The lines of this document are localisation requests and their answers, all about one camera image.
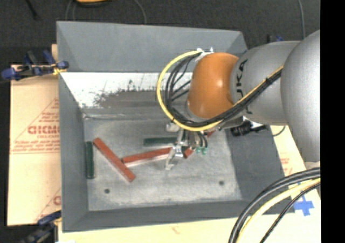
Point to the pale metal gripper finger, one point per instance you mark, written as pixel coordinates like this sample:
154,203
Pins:
168,161
175,156

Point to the red-brown flat block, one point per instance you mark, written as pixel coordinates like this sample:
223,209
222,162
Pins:
114,160
188,153
145,157

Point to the dark green flat block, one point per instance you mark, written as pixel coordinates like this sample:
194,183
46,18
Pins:
90,161
157,141

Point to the grey metal bin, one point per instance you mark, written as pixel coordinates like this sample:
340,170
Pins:
151,190

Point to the brown cardboard board red print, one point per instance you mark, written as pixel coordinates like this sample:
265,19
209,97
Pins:
32,161

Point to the black cylinder on white bracket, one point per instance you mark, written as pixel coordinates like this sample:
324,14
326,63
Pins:
241,130

